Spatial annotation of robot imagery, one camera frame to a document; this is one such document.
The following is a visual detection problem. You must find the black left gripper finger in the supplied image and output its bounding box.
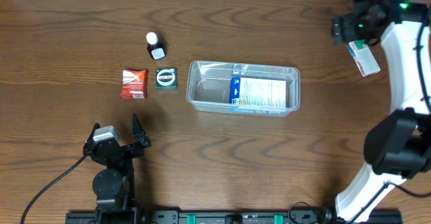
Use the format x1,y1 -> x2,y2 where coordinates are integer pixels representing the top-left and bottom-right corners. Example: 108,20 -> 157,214
132,113 -> 147,140
88,122 -> 101,143

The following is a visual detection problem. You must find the white green medicine box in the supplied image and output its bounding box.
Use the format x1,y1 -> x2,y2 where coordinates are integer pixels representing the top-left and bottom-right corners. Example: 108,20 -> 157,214
347,40 -> 380,77

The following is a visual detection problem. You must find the blue fever patch box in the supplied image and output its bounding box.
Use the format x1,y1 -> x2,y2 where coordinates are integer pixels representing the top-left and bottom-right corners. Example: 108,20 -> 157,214
229,77 -> 286,109

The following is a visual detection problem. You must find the clear plastic container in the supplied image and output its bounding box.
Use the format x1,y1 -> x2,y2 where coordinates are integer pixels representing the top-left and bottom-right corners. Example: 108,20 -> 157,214
186,61 -> 300,117

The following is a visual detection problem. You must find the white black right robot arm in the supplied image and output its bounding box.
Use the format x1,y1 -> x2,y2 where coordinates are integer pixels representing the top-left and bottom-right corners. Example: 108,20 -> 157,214
321,0 -> 430,223

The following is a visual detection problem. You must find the red Panadol box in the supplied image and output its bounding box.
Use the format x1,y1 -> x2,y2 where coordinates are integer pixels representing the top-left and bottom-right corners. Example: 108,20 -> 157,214
120,70 -> 148,100

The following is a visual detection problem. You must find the green Zam-Buk box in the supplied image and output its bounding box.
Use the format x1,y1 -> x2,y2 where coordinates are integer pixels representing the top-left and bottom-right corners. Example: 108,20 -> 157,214
156,68 -> 178,89

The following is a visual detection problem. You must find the dark syrup bottle white cap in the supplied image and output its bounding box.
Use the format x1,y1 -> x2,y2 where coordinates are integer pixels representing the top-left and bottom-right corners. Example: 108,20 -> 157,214
145,32 -> 166,60

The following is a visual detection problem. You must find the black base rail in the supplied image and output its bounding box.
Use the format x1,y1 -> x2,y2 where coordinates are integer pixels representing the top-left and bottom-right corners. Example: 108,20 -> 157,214
65,210 -> 403,224

